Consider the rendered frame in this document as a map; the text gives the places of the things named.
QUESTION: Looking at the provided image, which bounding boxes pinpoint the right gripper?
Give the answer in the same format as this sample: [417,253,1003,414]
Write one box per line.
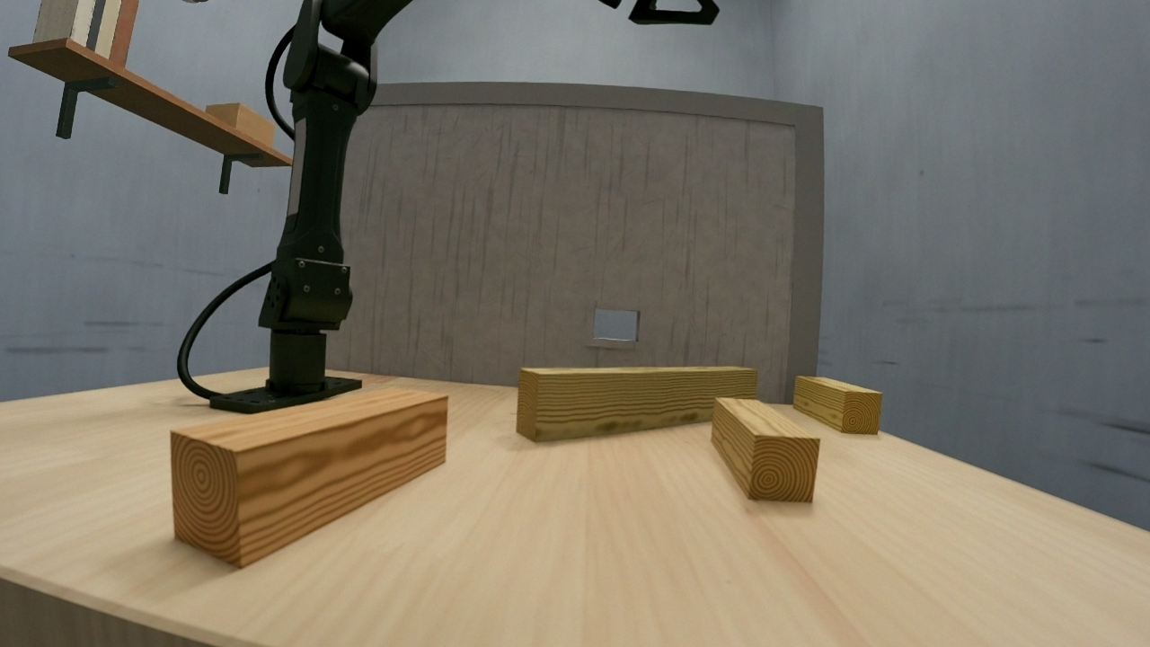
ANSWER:
[598,0,720,25]

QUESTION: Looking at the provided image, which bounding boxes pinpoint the grey panel wall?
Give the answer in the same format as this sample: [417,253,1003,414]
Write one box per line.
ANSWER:
[320,82,825,405]

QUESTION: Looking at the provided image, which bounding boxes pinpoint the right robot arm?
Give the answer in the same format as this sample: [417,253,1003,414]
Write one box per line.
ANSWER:
[209,0,413,414]

